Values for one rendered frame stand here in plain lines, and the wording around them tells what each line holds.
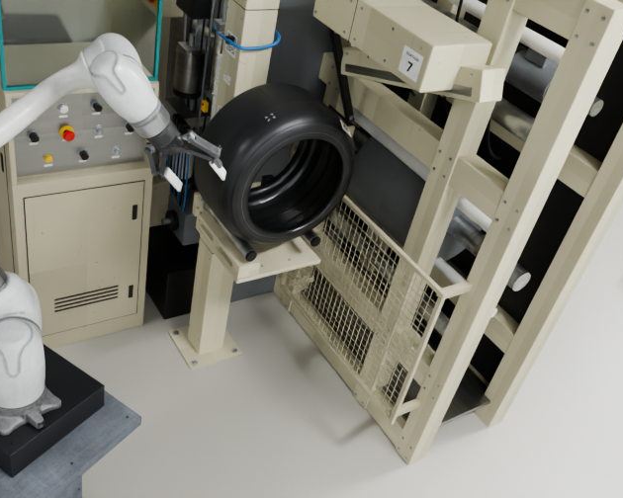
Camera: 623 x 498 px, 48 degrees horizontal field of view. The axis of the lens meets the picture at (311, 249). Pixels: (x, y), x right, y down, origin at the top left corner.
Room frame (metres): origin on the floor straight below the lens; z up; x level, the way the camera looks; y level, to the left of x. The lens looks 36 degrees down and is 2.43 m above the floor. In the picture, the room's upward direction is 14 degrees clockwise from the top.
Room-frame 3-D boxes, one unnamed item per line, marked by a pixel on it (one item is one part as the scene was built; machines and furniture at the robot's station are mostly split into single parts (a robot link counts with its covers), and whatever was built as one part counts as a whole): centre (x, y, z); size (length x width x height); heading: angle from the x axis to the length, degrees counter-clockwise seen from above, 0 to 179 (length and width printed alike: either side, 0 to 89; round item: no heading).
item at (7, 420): (1.23, 0.70, 0.77); 0.22 x 0.18 x 0.06; 55
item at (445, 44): (2.28, -0.10, 1.71); 0.61 x 0.25 x 0.15; 41
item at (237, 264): (2.09, 0.32, 0.83); 0.36 x 0.09 x 0.06; 41
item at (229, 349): (2.37, 0.39, 0.01); 0.27 x 0.27 x 0.02; 41
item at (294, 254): (2.19, 0.21, 0.80); 0.37 x 0.36 x 0.02; 131
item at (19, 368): (1.26, 0.73, 0.91); 0.18 x 0.16 x 0.22; 28
